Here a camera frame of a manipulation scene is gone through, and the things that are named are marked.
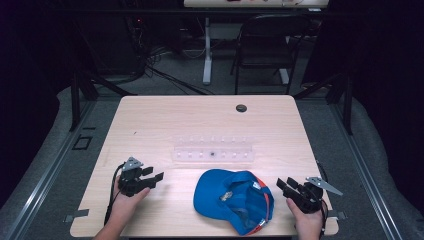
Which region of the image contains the blue baseball cap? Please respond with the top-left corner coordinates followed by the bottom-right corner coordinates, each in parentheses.
top-left (192, 168), bottom-right (276, 237)

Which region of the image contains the clear plastic peg rack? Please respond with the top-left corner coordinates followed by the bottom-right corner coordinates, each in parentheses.
top-left (171, 134), bottom-right (257, 165)

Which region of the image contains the white desk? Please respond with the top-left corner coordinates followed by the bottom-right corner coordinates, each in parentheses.
top-left (182, 0), bottom-right (330, 86)

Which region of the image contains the black metal stand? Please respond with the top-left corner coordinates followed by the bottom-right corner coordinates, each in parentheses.
top-left (292, 71), bottom-right (355, 136)
top-left (68, 69), bottom-right (138, 133)

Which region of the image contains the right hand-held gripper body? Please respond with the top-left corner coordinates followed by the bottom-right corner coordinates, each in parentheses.
top-left (287, 176), bottom-right (344, 215)

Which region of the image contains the person's left hand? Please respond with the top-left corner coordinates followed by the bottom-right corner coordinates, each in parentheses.
top-left (110, 176), bottom-right (151, 228)

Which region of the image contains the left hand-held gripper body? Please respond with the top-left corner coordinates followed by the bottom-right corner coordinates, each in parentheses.
top-left (117, 156), bottom-right (158, 198)

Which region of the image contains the grey tape strip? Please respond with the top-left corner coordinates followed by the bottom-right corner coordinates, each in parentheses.
top-left (327, 209), bottom-right (348, 222)
top-left (62, 208), bottom-right (91, 224)

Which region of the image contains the metal floor rail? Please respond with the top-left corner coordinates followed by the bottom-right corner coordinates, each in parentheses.
top-left (329, 102), bottom-right (405, 240)
top-left (5, 99), bottom-right (98, 240)

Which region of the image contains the bundle of floor cables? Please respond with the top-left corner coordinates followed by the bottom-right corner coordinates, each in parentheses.
top-left (139, 43), bottom-right (216, 97)

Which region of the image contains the black folding chair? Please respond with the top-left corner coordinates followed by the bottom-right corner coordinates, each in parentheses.
top-left (229, 13), bottom-right (314, 96)

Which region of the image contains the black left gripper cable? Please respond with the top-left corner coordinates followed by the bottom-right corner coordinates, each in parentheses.
top-left (103, 163), bottom-right (125, 227)

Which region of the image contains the person's right hand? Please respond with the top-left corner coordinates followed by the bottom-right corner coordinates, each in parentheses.
top-left (285, 197), bottom-right (325, 235)

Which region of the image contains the black equipment rack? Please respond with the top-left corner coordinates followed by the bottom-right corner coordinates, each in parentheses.
top-left (121, 13), bottom-right (148, 76)

